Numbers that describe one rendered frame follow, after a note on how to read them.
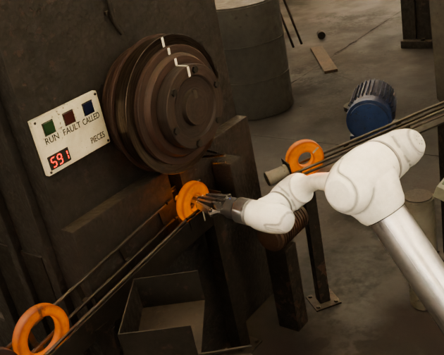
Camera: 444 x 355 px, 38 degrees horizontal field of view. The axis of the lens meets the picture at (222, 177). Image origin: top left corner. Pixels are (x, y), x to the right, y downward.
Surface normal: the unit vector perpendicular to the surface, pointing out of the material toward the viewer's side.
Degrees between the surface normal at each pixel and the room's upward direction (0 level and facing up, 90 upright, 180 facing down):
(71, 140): 90
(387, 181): 60
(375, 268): 0
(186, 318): 5
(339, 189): 82
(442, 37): 90
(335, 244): 0
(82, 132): 90
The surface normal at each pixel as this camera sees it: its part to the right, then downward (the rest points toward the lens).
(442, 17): -0.77, 0.40
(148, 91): -0.18, -0.07
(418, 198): -0.18, -0.88
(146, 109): -0.21, 0.18
